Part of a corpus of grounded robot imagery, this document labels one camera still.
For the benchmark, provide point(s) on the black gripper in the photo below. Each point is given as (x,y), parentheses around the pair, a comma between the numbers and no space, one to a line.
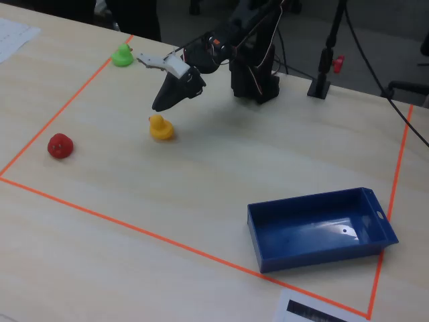
(182,88)

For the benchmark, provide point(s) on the yellow rubber duck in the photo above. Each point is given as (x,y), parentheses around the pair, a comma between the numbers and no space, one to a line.
(161,129)

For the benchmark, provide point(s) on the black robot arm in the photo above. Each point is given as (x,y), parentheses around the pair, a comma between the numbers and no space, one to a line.
(254,73)

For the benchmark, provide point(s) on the green rubber duck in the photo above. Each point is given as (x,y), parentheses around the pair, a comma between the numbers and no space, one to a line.
(122,57)

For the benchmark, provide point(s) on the red rubber duck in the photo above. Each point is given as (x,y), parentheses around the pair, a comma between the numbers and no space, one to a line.
(60,146)

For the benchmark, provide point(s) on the blue plastic box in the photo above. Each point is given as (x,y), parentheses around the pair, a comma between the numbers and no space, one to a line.
(288,261)

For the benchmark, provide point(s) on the dark chair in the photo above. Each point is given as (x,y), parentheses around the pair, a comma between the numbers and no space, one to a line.
(134,16)

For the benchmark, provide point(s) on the orange tape strip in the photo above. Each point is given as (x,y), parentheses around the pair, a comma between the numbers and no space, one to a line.
(395,181)
(67,104)
(167,239)

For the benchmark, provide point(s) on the red clamp knob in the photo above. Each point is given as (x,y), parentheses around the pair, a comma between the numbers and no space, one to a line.
(338,63)

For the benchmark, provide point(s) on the white printed paper sheet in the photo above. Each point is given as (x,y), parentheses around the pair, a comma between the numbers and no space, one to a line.
(13,37)

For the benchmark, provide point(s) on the white paper with black bar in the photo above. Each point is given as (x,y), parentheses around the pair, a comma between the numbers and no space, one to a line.
(301,308)

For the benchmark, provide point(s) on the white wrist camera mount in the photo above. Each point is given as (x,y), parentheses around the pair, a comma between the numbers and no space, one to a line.
(174,65)

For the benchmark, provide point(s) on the black camera stand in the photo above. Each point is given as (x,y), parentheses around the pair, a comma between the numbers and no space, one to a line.
(323,67)

